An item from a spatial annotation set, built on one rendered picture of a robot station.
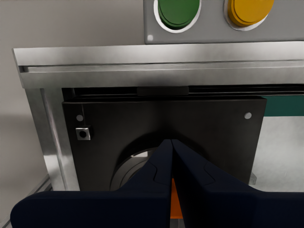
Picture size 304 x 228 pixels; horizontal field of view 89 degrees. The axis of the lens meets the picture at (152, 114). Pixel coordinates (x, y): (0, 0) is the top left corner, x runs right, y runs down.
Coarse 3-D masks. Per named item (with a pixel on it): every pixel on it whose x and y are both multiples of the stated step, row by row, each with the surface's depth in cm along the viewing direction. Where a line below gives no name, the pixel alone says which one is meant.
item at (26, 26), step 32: (32, 0) 24; (64, 0) 24; (96, 0) 24; (128, 0) 24; (0, 32) 26; (32, 32) 26; (64, 32) 26; (96, 32) 26; (128, 32) 26; (0, 64) 27; (0, 96) 29; (0, 128) 31; (32, 128) 31; (0, 160) 34; (32, 160) 34; (0, 192) 37
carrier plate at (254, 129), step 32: (192, 96) 19; (224, 96) 19; (256, 96) 19; (96, 128) 19; (128, 128) 19; (160, 128) 19; (192, 128) 19; (224, 128) 19; (256, 128) 19; (96, 160) 21; (224, 160) 20
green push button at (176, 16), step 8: (160, 0) 15; (168, 0) 15; (176, 0) 15; (184, 0) 15; (192, 0) 15; (160, 8) 15; (168, 8) 15; (176, 8) 15; (184, 8) 15; (192, 8) 15; (160, 16) 15; (168, 16) 15; (176, 16) 15; (184, 16) 15; (192, 16) 15; (168, 24) 15; (176, 24) 15; (184, 24) 15
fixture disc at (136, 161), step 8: (144, 144) 19; (152, 144) 18; (128, 152) 19; (136, 152) 18; (144, 152) 18; (152, 152) 18; (200, 152) 20; (120, 160) 20; (128, 160) 18; (136, 160) 18; (144, 160) 18; (120, 168) 18; (128, 168) 18; (136, 168) 19; (112, 176) 19; (120, 176) 19; (128, 176) 19; (112, 184) 19; (120, 184) 19
